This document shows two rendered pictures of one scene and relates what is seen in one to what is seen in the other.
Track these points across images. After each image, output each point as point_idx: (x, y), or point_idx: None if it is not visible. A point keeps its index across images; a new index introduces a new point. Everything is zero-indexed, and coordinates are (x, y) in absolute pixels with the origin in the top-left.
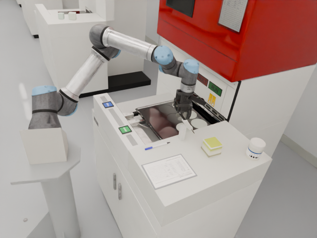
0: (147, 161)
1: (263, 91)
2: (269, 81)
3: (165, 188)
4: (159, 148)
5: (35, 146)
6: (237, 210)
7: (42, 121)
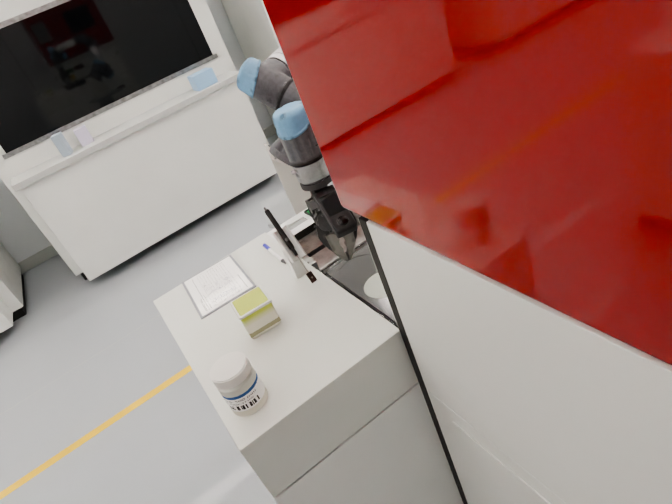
0: (238, 257)
1: (483, 334)
2: (487, 306)
3: (183, 292)
4: (271, 258)
5: (277, 173)
6: None
7: (275, 142)
